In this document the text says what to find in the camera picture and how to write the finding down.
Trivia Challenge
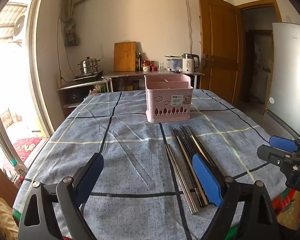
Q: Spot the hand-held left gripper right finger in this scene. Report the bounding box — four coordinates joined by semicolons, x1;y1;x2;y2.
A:
192;154;280;240

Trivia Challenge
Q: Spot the bamboo cutting board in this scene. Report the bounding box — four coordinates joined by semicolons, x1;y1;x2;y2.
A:
113;41;137;72

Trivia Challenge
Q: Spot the steel steamer pot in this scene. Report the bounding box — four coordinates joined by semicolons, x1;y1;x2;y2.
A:
77;57;101;76

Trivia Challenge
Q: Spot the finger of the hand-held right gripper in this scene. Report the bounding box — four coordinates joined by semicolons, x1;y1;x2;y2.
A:
256;144;300;173
269;135;300;156

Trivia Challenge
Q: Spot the wooden chopstick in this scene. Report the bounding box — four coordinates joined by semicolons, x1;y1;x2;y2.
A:
191;134;211;161
174;131;206;204

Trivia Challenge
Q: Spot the black induction cooker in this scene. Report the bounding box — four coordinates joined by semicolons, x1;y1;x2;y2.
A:
72;70;104;81

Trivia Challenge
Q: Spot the silver refrigerator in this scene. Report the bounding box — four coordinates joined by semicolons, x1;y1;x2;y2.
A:
265;22;300;140

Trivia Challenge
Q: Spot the red patterned rug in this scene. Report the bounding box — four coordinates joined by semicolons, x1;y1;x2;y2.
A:
12;137;44;163

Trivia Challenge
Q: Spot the metal kitchen counter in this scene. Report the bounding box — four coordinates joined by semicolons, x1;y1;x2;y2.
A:
102;70;205;92

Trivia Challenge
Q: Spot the black round appliance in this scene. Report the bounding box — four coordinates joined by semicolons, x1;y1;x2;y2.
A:
65;90;83;103

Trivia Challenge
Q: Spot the grey hanging cloth bag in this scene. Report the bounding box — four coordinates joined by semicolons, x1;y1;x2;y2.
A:
64;25;80;47

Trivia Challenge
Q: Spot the blue plaid cloth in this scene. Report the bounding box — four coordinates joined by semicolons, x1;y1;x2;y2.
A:
12;89;300;240

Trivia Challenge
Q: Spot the metal door handle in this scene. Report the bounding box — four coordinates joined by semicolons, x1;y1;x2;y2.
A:
202;53;214;67

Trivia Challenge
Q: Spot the clear plastic container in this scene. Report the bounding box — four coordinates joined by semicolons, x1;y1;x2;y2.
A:
166;56;183;72

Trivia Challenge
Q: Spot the black chopstick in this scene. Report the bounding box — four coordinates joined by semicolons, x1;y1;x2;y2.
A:
172;128;202;207
180;127;199;157
186;125;212;162
189;125;217;167

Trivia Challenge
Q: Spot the low metal stand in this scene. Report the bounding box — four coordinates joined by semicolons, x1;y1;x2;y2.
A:
56;78;112;112

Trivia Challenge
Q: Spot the outdoor air conditioner unit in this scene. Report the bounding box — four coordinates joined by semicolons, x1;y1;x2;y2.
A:
12;14;27;41

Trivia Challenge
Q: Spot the yellow cloth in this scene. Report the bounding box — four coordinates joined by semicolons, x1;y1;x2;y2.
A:
0;196;18;240

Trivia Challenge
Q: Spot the sliding glass door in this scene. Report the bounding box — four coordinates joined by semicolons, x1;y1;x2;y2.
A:
0;0;56;171

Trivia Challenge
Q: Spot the wooden door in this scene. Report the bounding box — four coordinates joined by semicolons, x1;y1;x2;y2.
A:
197;0;242;105

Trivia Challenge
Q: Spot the bundle of dark chopsticks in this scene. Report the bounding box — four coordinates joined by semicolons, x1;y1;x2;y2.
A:
177;128;209;205

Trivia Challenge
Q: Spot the grey wall cable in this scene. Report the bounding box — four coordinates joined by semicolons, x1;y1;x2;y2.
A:
184;0;193;56

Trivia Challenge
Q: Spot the black wall cable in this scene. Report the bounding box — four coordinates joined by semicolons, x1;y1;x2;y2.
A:
57;17;77;83

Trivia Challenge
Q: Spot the floral quilt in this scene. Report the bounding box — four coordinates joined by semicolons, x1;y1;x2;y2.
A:
272;187;300;231

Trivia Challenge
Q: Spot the black chopsticks bundle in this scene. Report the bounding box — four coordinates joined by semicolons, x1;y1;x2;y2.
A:
183;126;206;160

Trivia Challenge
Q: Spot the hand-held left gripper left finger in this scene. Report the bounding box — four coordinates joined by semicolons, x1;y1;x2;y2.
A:
17;152;105;240

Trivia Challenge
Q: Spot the white electric kettle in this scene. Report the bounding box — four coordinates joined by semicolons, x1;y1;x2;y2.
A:
182;53;200;74

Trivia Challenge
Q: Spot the pink plastic basket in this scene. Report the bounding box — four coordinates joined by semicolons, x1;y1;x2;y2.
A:
144;74;193;123

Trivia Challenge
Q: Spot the beige tied curtain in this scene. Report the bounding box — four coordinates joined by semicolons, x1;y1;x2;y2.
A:
61;0;77;28

